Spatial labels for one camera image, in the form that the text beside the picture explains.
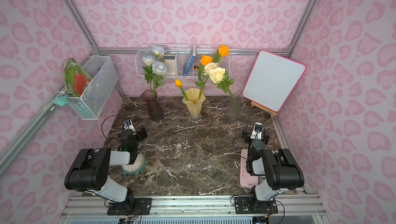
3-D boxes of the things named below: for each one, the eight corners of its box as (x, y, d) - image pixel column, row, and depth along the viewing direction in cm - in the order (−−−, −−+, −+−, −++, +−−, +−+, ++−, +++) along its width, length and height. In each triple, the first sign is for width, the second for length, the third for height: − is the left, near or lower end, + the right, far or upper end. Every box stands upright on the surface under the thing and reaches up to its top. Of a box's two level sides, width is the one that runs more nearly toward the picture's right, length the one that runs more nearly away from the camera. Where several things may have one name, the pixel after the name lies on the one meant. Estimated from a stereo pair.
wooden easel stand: (249, 106, 115) (250, 102, 112) (250, 104, 116) (251, 101, 113) (274, 118, 108) (276, 115, 105) (275, 116, 109) (277, 113, 106)
